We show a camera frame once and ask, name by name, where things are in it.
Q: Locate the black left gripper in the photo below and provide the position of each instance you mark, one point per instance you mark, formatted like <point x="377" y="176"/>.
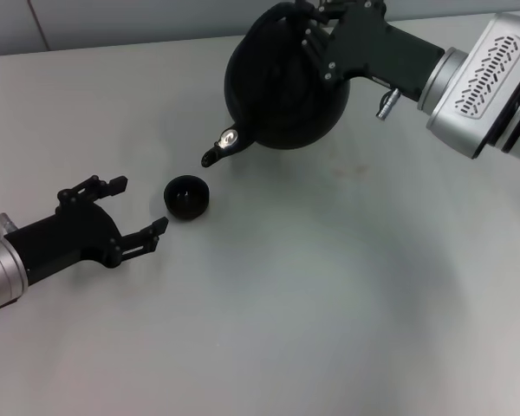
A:
<point x="73" y="236"/>

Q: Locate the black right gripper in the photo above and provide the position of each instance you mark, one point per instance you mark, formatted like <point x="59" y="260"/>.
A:
<point x="372" y="47"/>

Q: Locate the small dark teacup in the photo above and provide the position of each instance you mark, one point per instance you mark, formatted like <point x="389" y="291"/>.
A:
<point x="186" y="203"/>

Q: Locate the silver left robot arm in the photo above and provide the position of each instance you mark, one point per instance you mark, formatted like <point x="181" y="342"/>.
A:
<point x="0" y="273"/>

